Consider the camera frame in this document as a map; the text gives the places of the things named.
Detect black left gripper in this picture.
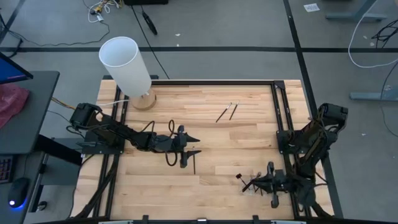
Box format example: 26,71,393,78
148,124,203,169

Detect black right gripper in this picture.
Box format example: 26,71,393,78
251,161,295,209

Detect thick black makeup brush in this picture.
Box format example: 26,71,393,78
241,172,262,193

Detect clear acrylic organizer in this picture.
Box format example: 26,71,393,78
238,171,272,197

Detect white shade wooden base lamp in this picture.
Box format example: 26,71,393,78
98,35,157,111

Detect grey desk foot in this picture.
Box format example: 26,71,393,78
325,0,388,22
348,83,398,102

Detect black box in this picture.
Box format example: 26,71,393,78
123,0,169,6

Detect dark grey desk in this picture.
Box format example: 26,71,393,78
0,70,60,224

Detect black computer mouse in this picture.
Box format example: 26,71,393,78
7,177,29,209

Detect white paper sheet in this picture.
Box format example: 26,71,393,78
303,2,321,13

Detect pink cloth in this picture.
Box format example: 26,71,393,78
0,83,30,129

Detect black keyboard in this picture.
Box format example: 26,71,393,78
0,155,14,184

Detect computer monitor blue screen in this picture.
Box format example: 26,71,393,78
0,51,34,85

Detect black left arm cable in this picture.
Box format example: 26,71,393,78
141,119,178,167

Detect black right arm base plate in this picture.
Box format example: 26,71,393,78
275,129,323,156

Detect black aluminium table frame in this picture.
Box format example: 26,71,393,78
70,74,343,220

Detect white lamp cord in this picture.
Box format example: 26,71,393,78
96,98,131,107

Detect thin black floor cable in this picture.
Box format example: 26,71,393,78
129,2,171,80

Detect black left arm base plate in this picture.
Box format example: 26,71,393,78
81,129,125,156

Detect black cable bundle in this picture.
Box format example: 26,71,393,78
73,154,121,218

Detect thick black cable plug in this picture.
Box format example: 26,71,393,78
141,11,159,35

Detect yellow cables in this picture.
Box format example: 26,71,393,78
51,96,77,110

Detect white cable bundle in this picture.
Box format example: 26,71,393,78
82,0,122,24

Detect white floor cable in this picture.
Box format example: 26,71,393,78
347,0,398,69

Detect tangled black floor cables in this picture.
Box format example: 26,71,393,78
371,18,398,49

